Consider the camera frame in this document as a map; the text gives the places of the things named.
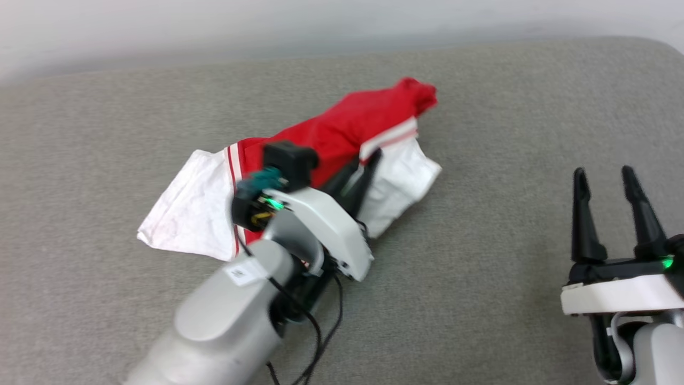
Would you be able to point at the grey fabric sofa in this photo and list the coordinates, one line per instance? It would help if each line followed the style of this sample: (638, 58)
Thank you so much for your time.
(481, 160)

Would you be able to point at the teal left camera connector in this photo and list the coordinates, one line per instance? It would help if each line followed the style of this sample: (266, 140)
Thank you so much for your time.
(264, 178)

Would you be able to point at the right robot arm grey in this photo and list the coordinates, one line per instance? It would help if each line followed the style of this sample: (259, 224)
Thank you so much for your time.
(660, 353)

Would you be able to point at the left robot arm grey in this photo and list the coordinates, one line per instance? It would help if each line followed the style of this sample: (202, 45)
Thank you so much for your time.
(224, 315)

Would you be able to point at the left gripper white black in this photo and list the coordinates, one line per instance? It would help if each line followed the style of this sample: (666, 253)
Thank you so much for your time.
(331, 224)

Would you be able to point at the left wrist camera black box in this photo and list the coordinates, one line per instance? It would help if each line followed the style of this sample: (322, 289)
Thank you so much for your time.
(288, 163)

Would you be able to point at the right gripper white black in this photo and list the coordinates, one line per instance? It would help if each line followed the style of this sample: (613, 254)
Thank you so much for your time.
(620, 291)

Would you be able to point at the red and white basketball jersey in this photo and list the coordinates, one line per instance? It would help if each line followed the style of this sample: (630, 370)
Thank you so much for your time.
(342, 128)

